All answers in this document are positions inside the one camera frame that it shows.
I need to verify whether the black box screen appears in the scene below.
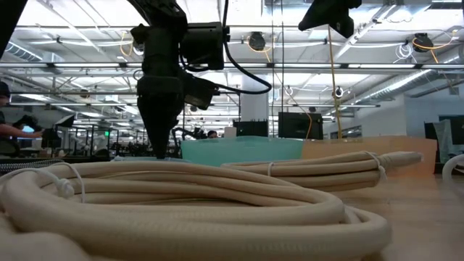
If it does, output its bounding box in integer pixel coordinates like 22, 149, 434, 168
278, 112, 324, 141

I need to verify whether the grey braided cable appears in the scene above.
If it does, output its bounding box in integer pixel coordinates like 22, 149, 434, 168
0, 158, 65, 175

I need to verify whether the black ceiling cable reel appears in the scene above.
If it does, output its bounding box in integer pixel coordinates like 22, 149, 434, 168
247, 31, 268, 52
412, 32, 435, 54

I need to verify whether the yellow hanging cable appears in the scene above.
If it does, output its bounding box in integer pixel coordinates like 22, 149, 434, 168
327, 25, 344, 141

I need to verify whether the orange translucent plastic bin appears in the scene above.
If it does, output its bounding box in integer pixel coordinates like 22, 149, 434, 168
300, 136, 439, 179

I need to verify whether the small white cable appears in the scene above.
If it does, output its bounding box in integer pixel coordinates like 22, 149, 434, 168
441, 153, 464, 199

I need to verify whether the white building pillar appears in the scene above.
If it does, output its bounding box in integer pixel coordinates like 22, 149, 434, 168
240, 74, 270, 123

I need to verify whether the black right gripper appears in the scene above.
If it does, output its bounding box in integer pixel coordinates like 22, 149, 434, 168
298, 0, 363, 39

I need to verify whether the teal translucent plastic bin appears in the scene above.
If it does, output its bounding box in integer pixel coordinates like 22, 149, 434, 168
180, 136, 305, 167

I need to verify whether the black low cabinet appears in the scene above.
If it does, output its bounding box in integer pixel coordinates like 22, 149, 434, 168
233, 120, 270, 138

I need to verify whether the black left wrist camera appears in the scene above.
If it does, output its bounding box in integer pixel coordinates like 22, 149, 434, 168
183, 72, 220, 112

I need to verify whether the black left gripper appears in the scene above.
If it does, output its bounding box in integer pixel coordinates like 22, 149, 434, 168
130, 22, 186, 160

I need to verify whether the black left camera cable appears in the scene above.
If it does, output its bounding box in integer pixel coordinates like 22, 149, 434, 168
217, 0, 273, 96

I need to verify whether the beige HDMI cable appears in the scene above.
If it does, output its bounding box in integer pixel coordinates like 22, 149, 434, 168
0, 160, 393, 261

